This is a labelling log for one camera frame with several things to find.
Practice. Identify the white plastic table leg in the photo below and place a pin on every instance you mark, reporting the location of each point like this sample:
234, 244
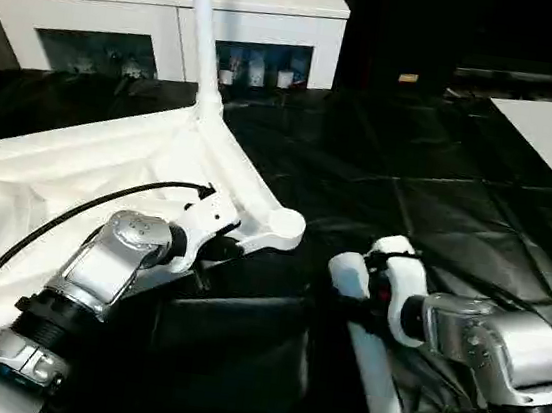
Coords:
376, 380
204, 37

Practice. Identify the white plastic table top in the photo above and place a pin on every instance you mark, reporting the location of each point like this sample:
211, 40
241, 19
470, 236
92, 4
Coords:
58, 180

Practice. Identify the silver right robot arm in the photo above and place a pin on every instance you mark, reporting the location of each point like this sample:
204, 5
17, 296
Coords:
500, 350

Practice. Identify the black work mat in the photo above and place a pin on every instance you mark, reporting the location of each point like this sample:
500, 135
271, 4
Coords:
410, 183

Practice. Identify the small yellow box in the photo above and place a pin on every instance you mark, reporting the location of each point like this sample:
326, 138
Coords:
408, 79

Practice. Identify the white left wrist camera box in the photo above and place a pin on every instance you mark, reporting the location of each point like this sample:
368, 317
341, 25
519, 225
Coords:
207, 233

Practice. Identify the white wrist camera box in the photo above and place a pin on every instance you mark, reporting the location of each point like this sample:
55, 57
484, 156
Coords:
207, 233
403, 283

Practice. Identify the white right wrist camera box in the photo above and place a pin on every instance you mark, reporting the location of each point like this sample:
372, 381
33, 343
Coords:
403, 283

